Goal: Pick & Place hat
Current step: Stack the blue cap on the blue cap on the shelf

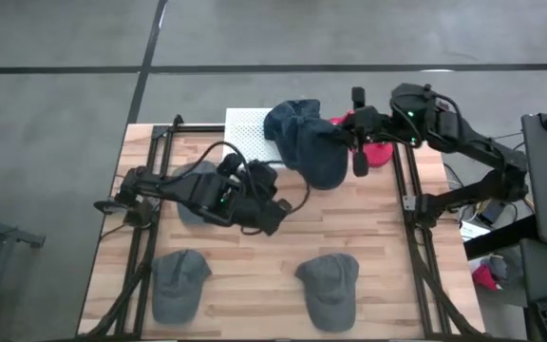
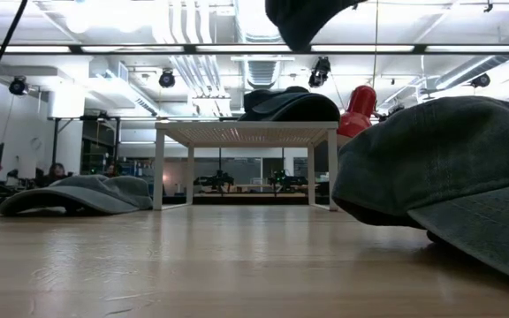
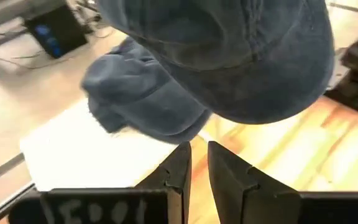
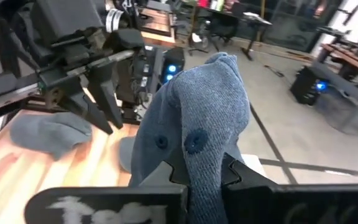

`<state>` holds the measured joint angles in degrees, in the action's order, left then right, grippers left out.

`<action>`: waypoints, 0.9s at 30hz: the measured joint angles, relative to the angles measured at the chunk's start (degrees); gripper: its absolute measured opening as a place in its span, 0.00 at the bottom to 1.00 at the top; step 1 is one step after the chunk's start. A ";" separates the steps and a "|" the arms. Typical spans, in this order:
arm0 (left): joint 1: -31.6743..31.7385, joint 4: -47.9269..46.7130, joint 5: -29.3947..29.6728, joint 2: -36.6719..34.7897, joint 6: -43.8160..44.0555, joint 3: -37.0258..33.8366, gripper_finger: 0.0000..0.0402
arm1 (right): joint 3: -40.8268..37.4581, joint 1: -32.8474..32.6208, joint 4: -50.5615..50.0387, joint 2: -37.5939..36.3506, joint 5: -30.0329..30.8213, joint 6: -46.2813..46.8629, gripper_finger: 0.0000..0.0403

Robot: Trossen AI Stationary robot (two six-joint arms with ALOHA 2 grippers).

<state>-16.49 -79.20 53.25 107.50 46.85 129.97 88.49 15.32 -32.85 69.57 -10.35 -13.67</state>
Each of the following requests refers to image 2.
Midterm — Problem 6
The blue denim baseball cap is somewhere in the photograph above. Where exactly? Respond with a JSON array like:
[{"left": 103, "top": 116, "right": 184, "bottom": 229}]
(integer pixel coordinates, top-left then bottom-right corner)
[{"left": 264, "top": 0, "right": 368, "bottom": 53}]

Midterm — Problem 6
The grey baseball cap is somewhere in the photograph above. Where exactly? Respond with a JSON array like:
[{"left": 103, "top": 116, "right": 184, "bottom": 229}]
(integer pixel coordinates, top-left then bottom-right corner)
[
  {"left": 330, "top": 95, "right": 509, "bottom": 291},
  {"left": 0, "top": 173, "right": 155, "bottom": 217}
]

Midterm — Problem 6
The black ceiling spotlight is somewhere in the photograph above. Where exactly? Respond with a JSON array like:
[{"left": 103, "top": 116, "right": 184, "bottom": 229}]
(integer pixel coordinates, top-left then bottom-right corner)
[
  {"left": 308, "top": 56, "right": 332, "bottom": 89},
  {"left": 470, "top": 72, "right": 492, "bottom": 88},
  {"left": 8, "top": 75, "right": 29, "bottom": 97},
  {"left": 157, "top": 69, "right": 177, "bottom": 89}
]

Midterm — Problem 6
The black overhead frame beam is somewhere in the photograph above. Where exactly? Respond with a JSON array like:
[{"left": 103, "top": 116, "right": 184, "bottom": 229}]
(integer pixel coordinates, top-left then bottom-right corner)
[{"left": 0, "top": 43, "right": 509, "bottom": 56}]

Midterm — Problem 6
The white wire shelf rack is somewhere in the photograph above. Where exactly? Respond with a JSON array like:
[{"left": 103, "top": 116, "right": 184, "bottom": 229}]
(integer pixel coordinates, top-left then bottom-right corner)
[{"left": 154, "top": 120, "right": 340, "bottom": 212}]

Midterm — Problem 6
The dark navy baseball cap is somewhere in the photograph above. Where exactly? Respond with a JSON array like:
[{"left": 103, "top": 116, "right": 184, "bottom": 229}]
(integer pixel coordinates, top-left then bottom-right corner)
[{"left": 238, "top": 85, "right": 342, "bottom": 123}]

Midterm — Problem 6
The red desk lamp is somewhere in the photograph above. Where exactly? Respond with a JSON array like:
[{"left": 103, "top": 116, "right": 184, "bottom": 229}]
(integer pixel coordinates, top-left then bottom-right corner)
[{"left": 336, "top": 85, "right": 378, "bottom": 139}]

